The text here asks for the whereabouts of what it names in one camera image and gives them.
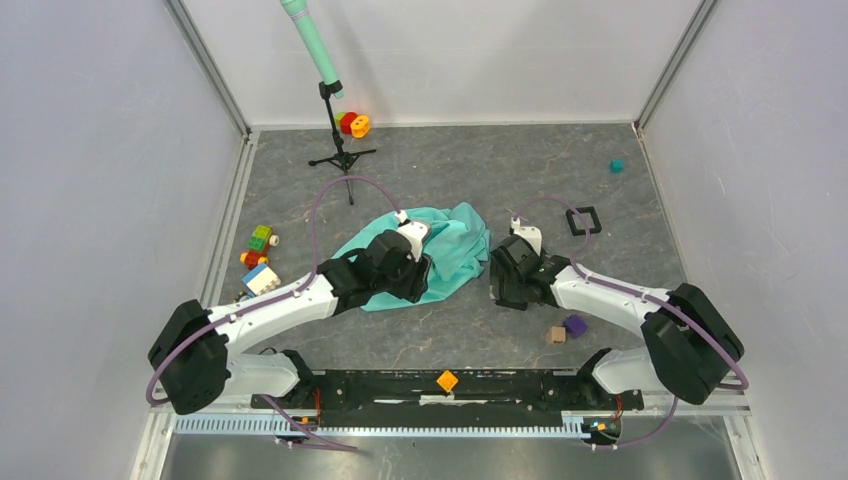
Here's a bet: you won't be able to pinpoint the black square frame far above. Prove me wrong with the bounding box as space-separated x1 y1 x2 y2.
566 206 603 237

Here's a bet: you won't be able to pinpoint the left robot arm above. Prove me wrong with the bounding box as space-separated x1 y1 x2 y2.
146 220 432 415

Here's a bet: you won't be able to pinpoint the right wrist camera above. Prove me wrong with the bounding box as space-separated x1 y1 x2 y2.
510 218 542 256

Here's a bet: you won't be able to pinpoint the colourful toy brick train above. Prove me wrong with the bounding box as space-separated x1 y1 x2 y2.
240 225 280 270

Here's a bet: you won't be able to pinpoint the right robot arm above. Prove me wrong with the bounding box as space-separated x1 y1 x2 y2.
490 234 748 408

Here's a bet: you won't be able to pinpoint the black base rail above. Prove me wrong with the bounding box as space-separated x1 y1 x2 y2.
250 350 644 428

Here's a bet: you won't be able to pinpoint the red orange toy rings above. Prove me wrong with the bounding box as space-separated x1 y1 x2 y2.
333 111 372 140

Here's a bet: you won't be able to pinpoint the mint green microphone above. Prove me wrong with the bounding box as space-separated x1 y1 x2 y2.
280 0 344 98

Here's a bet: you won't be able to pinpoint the black tripod stand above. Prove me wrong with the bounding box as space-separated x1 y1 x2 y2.
307 81 377 177

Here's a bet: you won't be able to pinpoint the purple toy brick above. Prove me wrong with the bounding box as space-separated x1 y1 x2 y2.
562 314 589 338

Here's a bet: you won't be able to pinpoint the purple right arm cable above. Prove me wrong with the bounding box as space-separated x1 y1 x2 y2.
510 195 751 392

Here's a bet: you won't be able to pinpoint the orange diamond marker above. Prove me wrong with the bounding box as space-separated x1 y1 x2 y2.
436 370 459 394

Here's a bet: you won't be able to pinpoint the mint green garment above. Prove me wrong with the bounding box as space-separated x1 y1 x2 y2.
332 202 491 312

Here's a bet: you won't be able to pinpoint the small teal cube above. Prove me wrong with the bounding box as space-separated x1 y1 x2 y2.
609 160 624 174

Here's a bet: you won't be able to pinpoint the small wooden cube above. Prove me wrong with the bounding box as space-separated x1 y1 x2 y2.
546 326 568 345

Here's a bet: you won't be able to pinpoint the blue white toy brick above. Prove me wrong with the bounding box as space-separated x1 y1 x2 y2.
242 263 281 298

